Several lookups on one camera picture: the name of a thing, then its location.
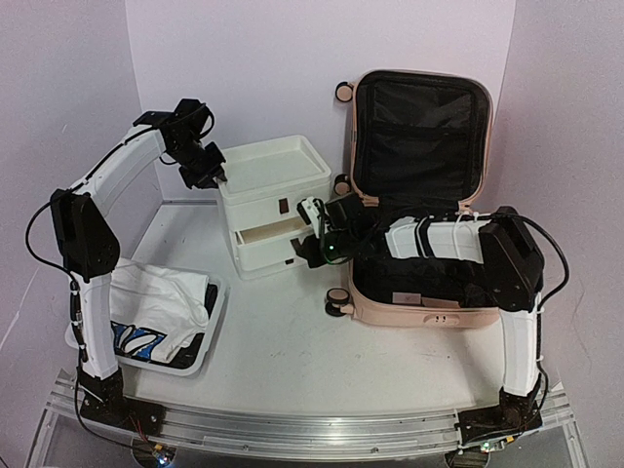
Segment white perforated plastic basket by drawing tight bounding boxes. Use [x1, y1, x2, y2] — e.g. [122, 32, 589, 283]
[65, 270, 228, 379]

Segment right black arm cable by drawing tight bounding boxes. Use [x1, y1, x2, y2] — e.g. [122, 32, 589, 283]
[516, 214, 571, 313]

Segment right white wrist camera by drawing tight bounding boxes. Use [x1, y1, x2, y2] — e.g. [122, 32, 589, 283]
[296, 197, 325, 239]

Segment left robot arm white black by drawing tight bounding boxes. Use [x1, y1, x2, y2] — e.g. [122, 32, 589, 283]
[50, 98, 225, 436]

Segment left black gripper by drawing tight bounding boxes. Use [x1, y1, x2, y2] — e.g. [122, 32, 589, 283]
[167, 136, 225, 189]

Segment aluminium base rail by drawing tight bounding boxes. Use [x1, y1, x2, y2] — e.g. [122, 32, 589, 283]
[24, 366, 590, 467]

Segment black jeans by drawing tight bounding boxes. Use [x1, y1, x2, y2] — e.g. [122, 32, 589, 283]
[171, 283, 218, 370]

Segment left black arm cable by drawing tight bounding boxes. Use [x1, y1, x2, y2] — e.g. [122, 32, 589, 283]
[24, 202, 152, 452]

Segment pink flat card box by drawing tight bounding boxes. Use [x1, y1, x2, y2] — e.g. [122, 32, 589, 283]
[392, 292, 422, 306]

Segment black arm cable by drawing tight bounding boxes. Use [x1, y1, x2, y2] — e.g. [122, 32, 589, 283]
[24, 202, 152, 452]
[516, 214, 571, 313]

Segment white blue print t-shirt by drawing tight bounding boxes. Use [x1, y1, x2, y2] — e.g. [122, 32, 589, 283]
[109, 258, 210, 365]

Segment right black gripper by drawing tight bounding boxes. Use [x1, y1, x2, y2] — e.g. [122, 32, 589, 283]
[297, 228, 356, 270]

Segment pink hard-shell suitcase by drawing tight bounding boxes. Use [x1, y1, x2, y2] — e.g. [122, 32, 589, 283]
[324, 68, 516, 331]

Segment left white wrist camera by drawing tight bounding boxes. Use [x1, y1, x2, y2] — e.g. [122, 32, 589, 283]
[210, 171, 227, 188]

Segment white plastic drawer unit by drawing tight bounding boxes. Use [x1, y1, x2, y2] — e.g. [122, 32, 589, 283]
[218, 136, 332, 280]

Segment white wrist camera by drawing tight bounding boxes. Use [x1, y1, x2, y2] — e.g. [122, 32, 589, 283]
[210, 171, 227, 188]
[296, 197, 325, 239]

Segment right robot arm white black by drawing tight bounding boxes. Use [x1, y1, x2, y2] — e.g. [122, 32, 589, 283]
[294, 193, 548, 449]

